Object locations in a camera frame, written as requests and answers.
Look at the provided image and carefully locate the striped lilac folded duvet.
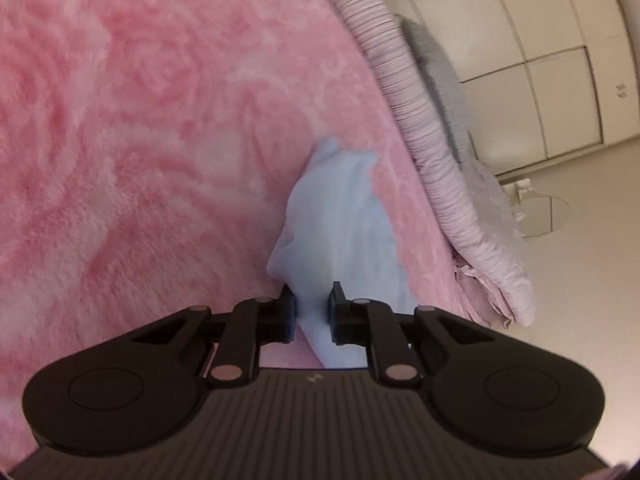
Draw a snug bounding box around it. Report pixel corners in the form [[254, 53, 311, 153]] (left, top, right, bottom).
[[330, 0, 535, 326]]

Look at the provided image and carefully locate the pink fluffy blanket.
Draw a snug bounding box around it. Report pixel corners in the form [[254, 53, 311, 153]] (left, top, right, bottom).
[[1, 0, 471, 469]]

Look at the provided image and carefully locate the grey striped pillow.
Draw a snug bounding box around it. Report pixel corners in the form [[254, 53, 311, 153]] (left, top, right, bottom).
[[398, 16, 472, 165]]

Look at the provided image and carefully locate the cream wardrobe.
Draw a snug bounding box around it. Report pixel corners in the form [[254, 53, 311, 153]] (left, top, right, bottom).
[[386, 0, 639, 177]]

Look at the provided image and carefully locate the pink folded bedding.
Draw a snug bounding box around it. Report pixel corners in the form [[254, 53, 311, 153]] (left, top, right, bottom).
[[454, 254, 514, 327]]

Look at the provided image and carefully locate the light blue garment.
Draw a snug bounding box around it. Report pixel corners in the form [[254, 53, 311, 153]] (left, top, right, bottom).
[[267, 139, 418, 368]]

